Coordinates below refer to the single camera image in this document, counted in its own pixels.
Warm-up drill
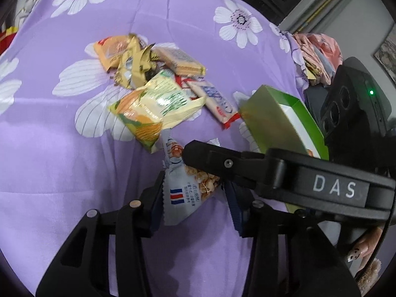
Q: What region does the white popcorn snack packet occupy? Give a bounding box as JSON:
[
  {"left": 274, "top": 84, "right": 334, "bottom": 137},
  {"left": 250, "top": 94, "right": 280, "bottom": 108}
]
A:
[{"left": 161, "top": 129, "right": 220, "bottom": 226}]

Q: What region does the red grey snack packet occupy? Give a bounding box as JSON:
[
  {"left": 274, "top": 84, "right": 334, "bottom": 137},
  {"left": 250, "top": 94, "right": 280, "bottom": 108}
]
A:
[{"left": 174, "top": 74, "right": 197, "bottom": 90}]

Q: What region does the yellow green chip bag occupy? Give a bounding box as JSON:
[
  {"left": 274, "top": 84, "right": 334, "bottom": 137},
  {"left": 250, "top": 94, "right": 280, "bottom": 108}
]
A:
[{"left": 109, "top": 69, "right": 206, "bottom": 153}]

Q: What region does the yellow cracker biscuit pack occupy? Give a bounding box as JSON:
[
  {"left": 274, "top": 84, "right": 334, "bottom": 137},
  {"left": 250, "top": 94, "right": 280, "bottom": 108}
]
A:
[{"left": 154, "top": 47, "right": 206, "bottom": 77}]

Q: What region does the gold rice cracker packet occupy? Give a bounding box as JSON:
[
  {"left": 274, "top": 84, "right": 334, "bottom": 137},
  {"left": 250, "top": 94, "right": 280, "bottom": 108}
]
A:
[{"left": 113, "top": 34, "right": 159, "bottom": 89}]

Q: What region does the orange snack packet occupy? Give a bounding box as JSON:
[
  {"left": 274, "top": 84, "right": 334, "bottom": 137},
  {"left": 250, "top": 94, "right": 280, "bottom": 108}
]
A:
[{"left": 93, "top": 36, "right": 129, "bottom": 72}]

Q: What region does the hand with painted nails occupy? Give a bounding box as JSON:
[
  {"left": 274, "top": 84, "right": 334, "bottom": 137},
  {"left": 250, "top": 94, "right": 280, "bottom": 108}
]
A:
[{"left": 346, "top": 227, "right": 383, "bottom": 268}]

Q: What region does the green white cardboard box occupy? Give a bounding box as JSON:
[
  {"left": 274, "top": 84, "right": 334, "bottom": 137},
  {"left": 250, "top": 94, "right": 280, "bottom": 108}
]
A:
[{"left": 233, "top": 85, "right": 329, "bottom": 160}]

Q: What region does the white blue red snack bar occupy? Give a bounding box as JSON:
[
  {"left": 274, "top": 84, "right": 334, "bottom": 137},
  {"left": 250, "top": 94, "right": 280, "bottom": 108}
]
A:
[{"left": 186, "top": 80, "right": 240, "bottom": 129}]

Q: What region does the dark grey sofa cushion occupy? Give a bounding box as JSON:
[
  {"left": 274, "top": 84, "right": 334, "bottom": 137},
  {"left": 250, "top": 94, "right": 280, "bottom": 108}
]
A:
[{"left": 304, "top": 84, "right": 332, "bottom": 123}]

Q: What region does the purple floral tablecloth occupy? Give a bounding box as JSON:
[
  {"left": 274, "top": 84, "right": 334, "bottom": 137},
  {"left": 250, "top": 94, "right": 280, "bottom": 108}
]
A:
[{"left": 1, "top": 0, "right": 307, "bottom": 293}]

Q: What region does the pink folded cloth pile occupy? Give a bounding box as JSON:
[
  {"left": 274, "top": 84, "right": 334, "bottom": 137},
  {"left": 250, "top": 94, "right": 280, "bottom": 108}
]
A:
[{"left": 293, "top": 34, "right": 343, "bottom": 87}]

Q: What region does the yellow red gift bag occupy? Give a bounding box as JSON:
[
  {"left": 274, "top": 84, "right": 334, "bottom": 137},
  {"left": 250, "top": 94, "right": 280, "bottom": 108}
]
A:
[{"left": 0, "top": 26, "right": 18, "bottom": 54}]

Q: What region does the black tracking camera box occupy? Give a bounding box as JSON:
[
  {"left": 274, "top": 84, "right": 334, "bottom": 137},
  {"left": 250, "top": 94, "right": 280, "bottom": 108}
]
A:
[{"left": 320, "top": 57, "right": 392, "bottom": 176}]

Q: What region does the framed wall picture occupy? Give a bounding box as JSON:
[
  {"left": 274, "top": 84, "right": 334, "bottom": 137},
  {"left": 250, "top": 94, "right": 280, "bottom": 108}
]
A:
[{"left": 374, "top": 25, "right": 396, "bottom": 82}]

